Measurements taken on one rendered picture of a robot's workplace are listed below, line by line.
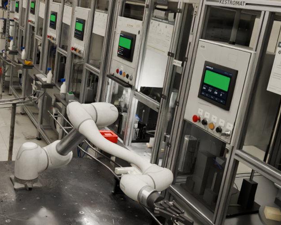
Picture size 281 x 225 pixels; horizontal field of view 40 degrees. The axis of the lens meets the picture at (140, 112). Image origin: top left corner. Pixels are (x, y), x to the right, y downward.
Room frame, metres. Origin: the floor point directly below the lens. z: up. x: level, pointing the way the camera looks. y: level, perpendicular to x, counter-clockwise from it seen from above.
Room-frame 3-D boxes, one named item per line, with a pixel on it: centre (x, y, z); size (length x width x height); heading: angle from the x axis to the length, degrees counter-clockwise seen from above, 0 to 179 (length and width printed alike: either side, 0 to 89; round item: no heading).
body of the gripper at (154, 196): (1.58, -0.16, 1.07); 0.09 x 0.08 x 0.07; 45
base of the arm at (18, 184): (2.30, 0.67, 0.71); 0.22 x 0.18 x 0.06; 30
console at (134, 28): (2.96, 0.09, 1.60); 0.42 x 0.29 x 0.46; 30
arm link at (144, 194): (1.63, -0.11, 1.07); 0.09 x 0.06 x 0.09; 135
